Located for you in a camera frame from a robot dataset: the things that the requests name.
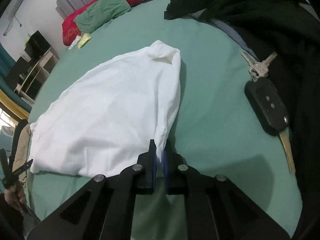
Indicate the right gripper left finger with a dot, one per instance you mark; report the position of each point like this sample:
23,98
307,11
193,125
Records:
103,208

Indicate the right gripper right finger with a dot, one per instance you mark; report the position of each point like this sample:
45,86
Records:
215,208

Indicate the white hooded zip jacket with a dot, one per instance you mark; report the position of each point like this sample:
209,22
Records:
106,119

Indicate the black clothes pile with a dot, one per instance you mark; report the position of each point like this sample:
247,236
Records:
284,27

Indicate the person's left hand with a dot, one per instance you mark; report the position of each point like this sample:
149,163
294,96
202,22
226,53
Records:
15,196

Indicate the beige folded trousers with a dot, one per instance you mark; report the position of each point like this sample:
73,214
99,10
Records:
21,155

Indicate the yellow curtain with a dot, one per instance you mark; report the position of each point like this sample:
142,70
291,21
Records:
13,107

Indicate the green bed sheet mattress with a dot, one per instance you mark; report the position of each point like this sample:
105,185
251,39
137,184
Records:
216,130

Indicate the cream wooden desk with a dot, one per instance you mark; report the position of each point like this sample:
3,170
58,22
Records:
31,83

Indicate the black computer monitor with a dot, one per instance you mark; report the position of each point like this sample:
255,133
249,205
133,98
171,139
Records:
20,70

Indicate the black car key fob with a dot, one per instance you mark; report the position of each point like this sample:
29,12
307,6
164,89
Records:
267,105

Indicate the teal curtain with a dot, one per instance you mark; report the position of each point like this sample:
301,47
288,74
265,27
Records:
7,62

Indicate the black speaker box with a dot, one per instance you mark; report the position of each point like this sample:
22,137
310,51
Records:
36,46

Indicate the silver house keys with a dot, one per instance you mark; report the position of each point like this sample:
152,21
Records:
258,69

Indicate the white patterned packet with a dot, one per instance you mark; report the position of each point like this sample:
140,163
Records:
75,41

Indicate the yellow plastic packet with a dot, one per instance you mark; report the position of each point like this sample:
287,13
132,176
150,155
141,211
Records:
83,40

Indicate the white air conditioner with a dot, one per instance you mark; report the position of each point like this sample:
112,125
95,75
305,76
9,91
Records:
9,13

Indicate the green pillow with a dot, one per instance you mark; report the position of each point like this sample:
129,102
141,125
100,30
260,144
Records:
99,13

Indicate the red patterned pillow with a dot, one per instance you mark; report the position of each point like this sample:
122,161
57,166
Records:
70,29

